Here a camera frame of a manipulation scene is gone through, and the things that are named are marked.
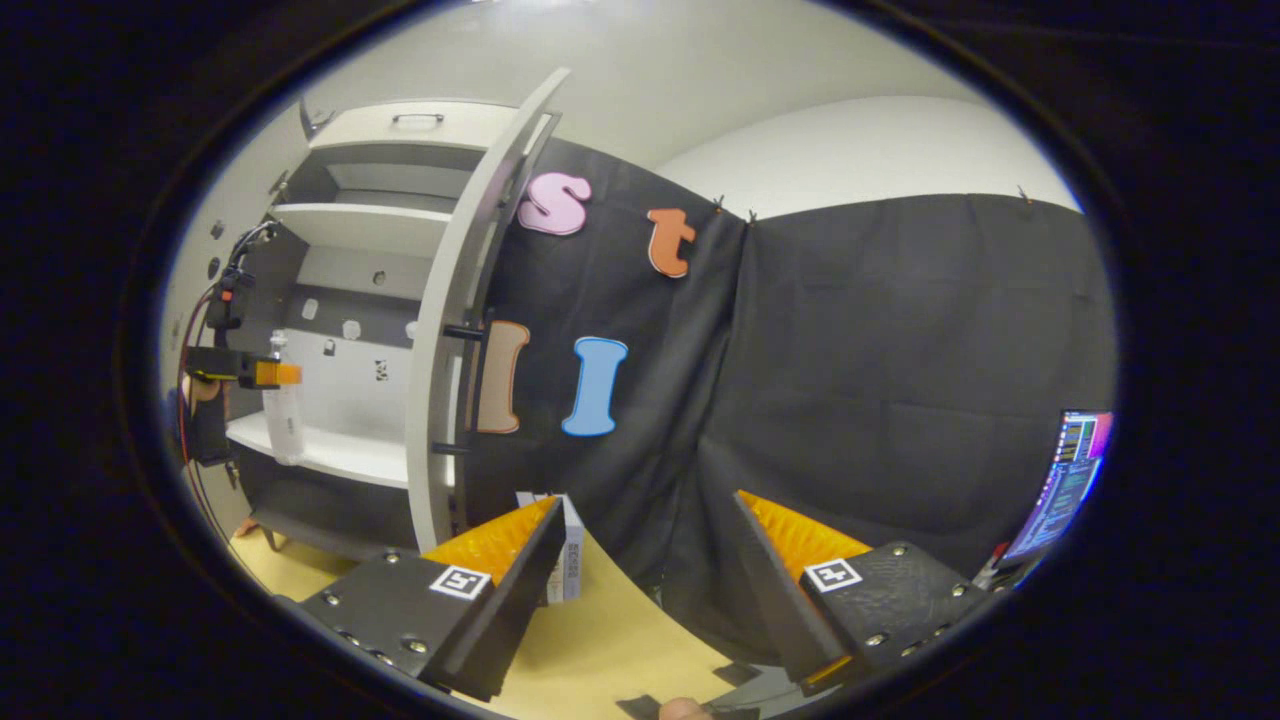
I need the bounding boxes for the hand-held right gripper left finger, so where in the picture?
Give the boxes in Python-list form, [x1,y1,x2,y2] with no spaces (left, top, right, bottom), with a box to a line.
[298,495,567,703]

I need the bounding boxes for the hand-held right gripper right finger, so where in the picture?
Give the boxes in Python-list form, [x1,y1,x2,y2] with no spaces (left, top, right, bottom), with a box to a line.
[733,490,991,698]

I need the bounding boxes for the clear plastic bottle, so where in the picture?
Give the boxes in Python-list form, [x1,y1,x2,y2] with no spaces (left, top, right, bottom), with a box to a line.
[262,332,307,467]

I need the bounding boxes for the grey cabinet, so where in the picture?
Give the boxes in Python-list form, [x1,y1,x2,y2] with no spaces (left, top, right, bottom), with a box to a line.
[225,97,561,561]

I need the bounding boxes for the grey door with cat sticker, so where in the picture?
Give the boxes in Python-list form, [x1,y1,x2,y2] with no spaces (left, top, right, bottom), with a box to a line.
[405,67,573,554]

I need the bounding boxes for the white cardboard box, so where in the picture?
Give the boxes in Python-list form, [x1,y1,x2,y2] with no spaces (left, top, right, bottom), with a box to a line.
[515,492,586,604]

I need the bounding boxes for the black backdrop cloth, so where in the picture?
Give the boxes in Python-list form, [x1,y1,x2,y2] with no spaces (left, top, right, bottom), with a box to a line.
[455,135,1119,661]

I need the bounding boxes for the computer monitor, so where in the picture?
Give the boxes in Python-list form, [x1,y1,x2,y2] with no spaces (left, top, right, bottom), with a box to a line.
[1000,408,1116,566]

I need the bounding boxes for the black door handle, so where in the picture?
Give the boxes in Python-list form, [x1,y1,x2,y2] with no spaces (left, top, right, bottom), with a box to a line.
[432,320,493,459]

